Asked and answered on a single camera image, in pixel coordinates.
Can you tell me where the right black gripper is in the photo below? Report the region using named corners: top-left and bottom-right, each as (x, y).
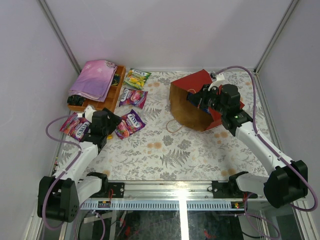
top-left (187, 84), bottom-right (227, 116)

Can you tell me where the wooden organizer tray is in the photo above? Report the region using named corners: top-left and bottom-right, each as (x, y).
top-left (67, 65), bottom-right (127, 113)

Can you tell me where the purple Fox's candy bag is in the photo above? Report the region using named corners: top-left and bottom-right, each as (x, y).
top-left (59, 112), bottom-right (91, 142)

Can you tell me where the red paper bag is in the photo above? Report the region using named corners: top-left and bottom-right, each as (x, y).
top-left (166, 68), bottom-right (245, 134)

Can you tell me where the green Fox's candy bag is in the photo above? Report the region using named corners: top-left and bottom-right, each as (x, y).
top-left (124, 68), bottom-right (151, 90)

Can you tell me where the blue tortilla chips bag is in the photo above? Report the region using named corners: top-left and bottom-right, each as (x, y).
top-left (186, 91), bottom-right (214, 114)

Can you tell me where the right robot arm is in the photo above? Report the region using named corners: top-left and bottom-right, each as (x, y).
top-left (187, 84), bottom-right (308, 208)

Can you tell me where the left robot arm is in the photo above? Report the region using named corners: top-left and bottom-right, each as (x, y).
top-left (37, 106), bottom-right (121, 227)

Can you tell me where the dark patterned cloth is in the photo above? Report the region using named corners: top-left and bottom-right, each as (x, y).
top-left (67, 95), bottom-right (86, 107)

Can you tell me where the folded purple cloth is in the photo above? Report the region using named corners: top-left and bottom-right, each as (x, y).
top-left (68, 60), bottom-right (118, 102)

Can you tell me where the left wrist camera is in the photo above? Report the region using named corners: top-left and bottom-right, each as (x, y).
top-left (76, 105), bottom-right (96, 122)

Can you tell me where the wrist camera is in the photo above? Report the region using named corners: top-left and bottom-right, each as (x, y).
top-left (208, 71), bottom-right (225, 90)
top-left (76, 105), bottom-right (96, 122)

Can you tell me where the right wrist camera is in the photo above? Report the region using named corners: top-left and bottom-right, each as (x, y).
top-left (208, 71), bottom-right (225, 90)

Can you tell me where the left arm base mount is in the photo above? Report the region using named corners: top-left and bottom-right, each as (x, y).
top-left (87, 182), bottom-right (125, 199)

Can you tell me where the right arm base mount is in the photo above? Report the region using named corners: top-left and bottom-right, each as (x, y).
top-left (211, 180), bottom-right (244, 199)

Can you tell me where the aluminium frame rail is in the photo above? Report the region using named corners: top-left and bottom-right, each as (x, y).
top-left (80, 180), bottom-right (246, 213)

